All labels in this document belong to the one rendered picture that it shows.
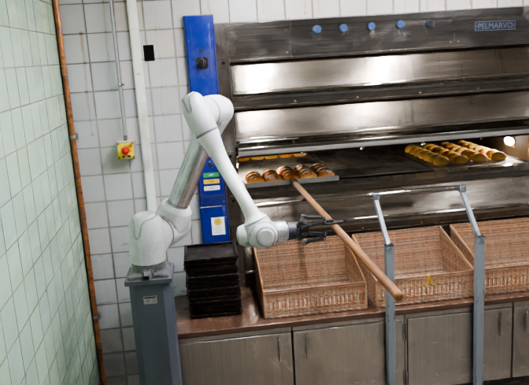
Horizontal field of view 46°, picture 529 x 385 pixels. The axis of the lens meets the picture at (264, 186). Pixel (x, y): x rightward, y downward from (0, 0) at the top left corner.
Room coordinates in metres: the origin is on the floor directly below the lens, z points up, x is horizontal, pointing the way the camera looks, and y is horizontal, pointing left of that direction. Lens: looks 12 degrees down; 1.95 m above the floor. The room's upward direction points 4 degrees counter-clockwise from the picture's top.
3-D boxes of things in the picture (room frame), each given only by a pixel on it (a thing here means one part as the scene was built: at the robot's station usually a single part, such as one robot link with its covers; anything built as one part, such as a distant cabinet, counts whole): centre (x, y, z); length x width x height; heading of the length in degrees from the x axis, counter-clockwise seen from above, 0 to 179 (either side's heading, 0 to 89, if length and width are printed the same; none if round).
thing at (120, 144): (3.43, 0.74, 1.46); 0.10 x 0.07 x 0.10; 96
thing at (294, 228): (2.55, -0.13, 1.20); 0.09 x 0.07 x 0.08; 97
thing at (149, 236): (2.71, 0.54, 1.17); 0.18 x 0.16 x 0.22; 158
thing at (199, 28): (4.45, 0.40, 1.07); 1.93 x 0.16 x 2.15; 6
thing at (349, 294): (3.31, -0.21, 0.72); 0.56 x 0.49 x 0.28; 96
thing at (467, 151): (4.14, -1.27, 1.21); 0.61 x 0.48 x 0.06; 6
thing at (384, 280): (2.63, -0.28, 1.20); 1.71 x 0.03 x 0.03; 7
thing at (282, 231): (2.55, -0.06, 1.20); 0.09 x 0.06 x 0.09; 7
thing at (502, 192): (3.64, -0.74, 1.02); 1.79 x 0.11 x 0.19; 96
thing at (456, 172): (3.66, -0.74, 1.16); 1.80 x 0.06 x 0.04; 96
